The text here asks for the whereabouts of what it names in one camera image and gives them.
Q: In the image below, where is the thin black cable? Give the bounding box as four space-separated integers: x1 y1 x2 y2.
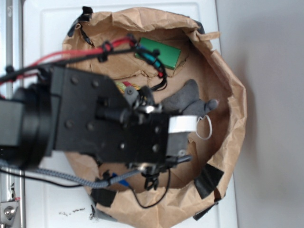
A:
0 166 172 209

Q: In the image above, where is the aluminium frame rail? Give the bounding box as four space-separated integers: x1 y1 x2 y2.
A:
0 0 26 228

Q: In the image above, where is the grey plush mouse toy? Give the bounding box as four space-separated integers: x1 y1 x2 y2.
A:
161 79 220 140

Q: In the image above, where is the grey braided cable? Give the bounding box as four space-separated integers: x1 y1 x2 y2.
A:
0 155 193 189

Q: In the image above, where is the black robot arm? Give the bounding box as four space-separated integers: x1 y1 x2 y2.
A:
0 66 197 189

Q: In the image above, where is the silver metal corner bracket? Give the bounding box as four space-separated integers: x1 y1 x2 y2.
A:
0 201 20 227

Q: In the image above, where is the red and black wire bundle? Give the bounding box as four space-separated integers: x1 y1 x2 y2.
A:
0 34 168 92

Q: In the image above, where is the green rectangular box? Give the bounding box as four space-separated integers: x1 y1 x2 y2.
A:
135 38 181 70

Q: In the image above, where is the white plastic tray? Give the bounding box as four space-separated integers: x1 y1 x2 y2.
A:
23 0 238 228

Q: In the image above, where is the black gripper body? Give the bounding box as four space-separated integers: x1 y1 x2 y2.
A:
50 66 196 190

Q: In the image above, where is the crumpled brown paper bag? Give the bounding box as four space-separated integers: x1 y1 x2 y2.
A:
62 7 247 228

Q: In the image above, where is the multicolored twisted rope toy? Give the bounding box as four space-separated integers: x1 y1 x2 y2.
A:
115 81 141 94

